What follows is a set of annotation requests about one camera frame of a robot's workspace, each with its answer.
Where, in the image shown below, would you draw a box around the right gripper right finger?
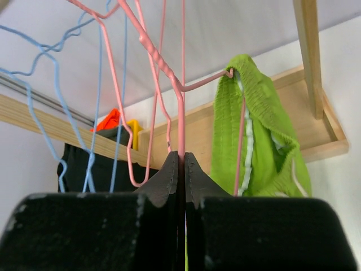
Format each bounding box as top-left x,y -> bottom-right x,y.
184,152 -> 230,270

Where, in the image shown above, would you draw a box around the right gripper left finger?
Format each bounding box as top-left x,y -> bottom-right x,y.
132,151 -> 178,270

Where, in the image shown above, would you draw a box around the pink hanger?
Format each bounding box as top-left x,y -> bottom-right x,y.
135,1 -> 171,188
118,1 -> 245,196
68,0 -> 139,187

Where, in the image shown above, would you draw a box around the lime green shorts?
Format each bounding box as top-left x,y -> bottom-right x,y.
210,54 -> 312,197

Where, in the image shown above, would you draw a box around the black shorts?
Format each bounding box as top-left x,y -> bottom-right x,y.
57,142 -> 160,193

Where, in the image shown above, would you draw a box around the orange mesh shorts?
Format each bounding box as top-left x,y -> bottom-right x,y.
95,108 -> 121,132

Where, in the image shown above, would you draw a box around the light blue hanger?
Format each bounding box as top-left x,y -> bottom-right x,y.
1,25 -> 85,192
39,0 -> 129,193

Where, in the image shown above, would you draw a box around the dark olive shorts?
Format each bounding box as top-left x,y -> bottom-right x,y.
96,126 -> 130,146

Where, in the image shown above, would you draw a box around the yellow plastic tray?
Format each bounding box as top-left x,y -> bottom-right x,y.
126,119 -> 143,151

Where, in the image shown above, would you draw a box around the wooden clothes rack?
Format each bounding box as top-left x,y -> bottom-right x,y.
1,1 -> 349,171

